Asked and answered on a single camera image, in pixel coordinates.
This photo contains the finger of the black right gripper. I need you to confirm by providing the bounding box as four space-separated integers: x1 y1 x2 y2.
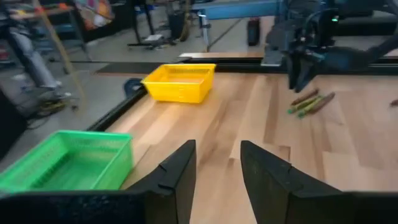
295 57 315 93
287 55 299 90

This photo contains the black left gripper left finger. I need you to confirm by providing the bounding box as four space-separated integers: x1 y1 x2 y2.
0 139 197 224

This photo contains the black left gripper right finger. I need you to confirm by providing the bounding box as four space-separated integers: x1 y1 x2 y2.
240 140 398 224

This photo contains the brown crayon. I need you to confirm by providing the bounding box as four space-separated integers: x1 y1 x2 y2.
290 88 320 106
309 91 336 114

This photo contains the green crayon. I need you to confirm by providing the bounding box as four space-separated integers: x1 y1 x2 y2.
287 95 321 114
297 96 325 119

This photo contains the small black case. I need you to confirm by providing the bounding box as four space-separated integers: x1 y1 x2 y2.
247 17 261 47

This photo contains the wooden board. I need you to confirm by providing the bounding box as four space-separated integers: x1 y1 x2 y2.
178 51 265 60

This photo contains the yellow plastic basket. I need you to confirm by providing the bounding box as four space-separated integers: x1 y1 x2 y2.
141 63 217 104

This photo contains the green plastic basket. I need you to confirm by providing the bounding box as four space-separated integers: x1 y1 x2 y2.
0 129 134 192

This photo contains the black table clamp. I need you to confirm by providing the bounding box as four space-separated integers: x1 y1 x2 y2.
123 77 144 98

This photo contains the black bin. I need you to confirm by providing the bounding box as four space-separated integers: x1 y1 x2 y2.
167 11 188 42

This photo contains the black floor mat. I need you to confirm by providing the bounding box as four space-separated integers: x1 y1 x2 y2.
95 62 164 75

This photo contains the wooden pole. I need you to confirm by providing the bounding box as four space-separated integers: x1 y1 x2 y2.
32 0 86 102

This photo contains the person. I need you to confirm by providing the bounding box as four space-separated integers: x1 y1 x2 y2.
5 26 73 101

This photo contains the colourful patchwork quilt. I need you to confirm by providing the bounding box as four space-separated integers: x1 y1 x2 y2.
74 0 114 30

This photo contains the cluttered desk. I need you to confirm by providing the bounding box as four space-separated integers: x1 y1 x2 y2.
7 2 91 62

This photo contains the black aluminium table frame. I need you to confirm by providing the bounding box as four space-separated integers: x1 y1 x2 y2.
86 57 398 132

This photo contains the black desk frame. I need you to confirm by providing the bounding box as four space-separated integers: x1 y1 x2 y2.
127 0 165 50

